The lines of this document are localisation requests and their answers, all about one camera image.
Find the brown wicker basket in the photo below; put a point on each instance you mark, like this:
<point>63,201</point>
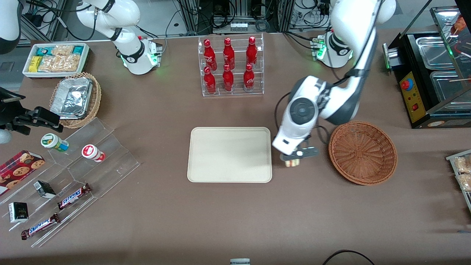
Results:
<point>362,152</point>

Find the red cookie box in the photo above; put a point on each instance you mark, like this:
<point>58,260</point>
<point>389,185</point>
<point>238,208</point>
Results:
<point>20,171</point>

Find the steel warmer pan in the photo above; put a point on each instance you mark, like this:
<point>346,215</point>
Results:
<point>434,51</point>
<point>447,90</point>

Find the light wicker basket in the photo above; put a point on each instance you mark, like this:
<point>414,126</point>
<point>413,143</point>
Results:
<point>96,95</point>

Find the triangular sandwich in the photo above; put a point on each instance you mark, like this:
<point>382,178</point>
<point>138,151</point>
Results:
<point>292,163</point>

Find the clear rice cracker bag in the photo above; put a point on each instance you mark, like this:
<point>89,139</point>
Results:
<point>49,63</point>
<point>62,50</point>
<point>70,63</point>

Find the red label yogurt cup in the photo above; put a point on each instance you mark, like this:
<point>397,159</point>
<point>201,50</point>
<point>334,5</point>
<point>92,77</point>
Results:
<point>92,152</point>

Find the clear acrylic stepped display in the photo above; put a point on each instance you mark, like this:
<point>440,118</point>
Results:
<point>110,162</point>

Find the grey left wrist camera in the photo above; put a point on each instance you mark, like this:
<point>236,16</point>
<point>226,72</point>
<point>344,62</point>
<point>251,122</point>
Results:
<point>309,152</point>

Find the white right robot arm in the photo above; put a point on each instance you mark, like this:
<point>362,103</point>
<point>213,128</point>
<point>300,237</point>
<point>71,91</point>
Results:
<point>128,44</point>

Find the small grey device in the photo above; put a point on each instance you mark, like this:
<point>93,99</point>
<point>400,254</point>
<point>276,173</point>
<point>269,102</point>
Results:
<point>240,262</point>

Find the yellow snack packet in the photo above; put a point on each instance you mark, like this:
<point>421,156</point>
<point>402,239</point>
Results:
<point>34,64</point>

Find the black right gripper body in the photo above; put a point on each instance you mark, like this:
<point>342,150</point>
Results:
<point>8,117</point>

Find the metal tray with snacks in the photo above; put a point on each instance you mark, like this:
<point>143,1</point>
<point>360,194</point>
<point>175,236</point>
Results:
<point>450,159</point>

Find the clear acrylic bottle rack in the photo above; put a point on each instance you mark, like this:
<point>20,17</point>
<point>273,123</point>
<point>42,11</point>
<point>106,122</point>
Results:
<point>237,92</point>

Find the black food warmer cabinet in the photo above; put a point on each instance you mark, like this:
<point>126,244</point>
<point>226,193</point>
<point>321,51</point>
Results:
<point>414,97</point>

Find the red cola bottle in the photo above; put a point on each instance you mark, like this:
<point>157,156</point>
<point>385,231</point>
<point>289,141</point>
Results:
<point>209,82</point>
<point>251,53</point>
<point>209,55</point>
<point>228,55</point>
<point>249,79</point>
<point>227,80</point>

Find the white rectangular snack bin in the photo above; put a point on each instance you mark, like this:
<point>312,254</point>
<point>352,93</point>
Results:
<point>85,60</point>

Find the Snickers chocolate bar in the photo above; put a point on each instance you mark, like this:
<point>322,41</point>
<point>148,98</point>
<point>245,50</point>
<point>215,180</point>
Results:
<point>40,226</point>
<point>73,197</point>

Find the clear fried snack bag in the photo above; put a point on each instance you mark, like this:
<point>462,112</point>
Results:
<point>463,164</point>
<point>465,182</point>

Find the small black box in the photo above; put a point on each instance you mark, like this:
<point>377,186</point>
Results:
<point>45,189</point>
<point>18,212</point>

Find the red emergency stop button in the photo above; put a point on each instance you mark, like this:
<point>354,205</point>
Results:
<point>406,84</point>

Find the green label yogurt cup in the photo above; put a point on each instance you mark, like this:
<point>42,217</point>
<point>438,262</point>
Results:
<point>53,141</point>

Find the white power strip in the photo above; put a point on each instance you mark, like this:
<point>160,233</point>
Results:
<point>239,26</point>

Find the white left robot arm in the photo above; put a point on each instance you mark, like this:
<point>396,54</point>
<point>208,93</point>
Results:
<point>346,99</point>

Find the teal snack packet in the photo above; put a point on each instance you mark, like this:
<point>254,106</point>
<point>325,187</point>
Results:
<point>78,49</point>
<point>44,50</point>

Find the beige plastic tray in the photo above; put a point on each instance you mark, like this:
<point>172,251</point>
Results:
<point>229,154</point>

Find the aluminium foil container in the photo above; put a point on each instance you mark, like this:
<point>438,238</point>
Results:
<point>71,97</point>

